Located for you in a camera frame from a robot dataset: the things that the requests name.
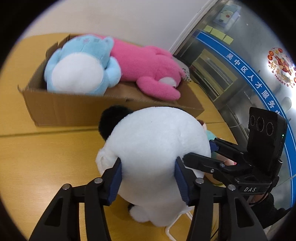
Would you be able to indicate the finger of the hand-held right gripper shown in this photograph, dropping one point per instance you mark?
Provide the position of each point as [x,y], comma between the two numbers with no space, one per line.
[227,148]
[201,161]

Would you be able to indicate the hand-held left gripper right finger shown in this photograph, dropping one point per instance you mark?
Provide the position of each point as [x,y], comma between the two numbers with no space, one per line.
[181,183]

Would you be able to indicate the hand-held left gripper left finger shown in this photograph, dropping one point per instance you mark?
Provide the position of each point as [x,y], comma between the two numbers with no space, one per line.
[115,183]

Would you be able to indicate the pastel cylindrical plush toy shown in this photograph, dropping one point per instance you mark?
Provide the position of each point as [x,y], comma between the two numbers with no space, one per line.
[209,134]

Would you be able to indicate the panda plush toy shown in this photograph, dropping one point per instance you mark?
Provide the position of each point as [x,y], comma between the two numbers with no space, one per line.
[152,143]

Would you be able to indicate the cardboard box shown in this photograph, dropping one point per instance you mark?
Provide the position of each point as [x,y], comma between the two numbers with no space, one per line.
[69,109]

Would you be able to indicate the pink plush toy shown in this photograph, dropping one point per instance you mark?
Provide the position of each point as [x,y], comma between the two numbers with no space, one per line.
[143,62]

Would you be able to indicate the blue plush toy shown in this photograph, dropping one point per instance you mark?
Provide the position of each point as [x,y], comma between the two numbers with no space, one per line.
[76,74]

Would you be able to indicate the person's right forearm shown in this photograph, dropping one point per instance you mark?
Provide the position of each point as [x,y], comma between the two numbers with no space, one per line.
[270,213]

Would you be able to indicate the blue glass band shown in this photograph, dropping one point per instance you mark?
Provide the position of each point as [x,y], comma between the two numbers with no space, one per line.
[254,85]

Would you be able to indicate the yellow shelf behind glass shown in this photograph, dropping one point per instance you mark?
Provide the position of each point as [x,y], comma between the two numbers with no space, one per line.
[212,74]

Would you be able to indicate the red round window decal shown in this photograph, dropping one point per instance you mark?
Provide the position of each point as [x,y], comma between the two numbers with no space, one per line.
[282,66]

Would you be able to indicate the grey printed cloth bag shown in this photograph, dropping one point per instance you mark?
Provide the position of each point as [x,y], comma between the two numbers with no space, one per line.
[185,69]

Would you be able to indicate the yellow sticky note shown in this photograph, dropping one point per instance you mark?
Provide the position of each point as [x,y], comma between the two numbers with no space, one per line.
[208,29]
[215,32]
[222,36]
[228,39]

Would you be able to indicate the cartoon poster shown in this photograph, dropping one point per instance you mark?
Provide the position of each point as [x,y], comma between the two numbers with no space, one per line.
[226,14]

